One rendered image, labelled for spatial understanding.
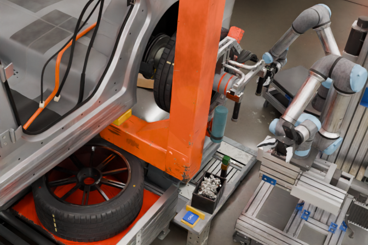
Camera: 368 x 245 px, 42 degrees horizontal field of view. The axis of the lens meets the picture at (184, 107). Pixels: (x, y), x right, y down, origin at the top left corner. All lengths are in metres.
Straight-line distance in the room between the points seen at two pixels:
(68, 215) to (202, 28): 1.26
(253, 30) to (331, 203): 3.25
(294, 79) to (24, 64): 2.25
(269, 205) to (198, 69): 1.27
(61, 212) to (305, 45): 3.58
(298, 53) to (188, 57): 3.08
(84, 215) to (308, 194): 1.22
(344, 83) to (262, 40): 3.12
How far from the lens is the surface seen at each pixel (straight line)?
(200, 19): 2.19
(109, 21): 2.94
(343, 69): 2.33
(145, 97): 4.29
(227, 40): 3.02
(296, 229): 3.16
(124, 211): 2.76
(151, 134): 2.79
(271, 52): 3.19
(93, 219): 2.70
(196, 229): 2.72
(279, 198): 3.30
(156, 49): 3.17
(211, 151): 3.59
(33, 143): 2.42
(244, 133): 4.04
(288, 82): 4.15
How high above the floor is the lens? 2.60
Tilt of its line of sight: 38 degrees down
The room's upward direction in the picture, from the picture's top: 6 degrees clockwise
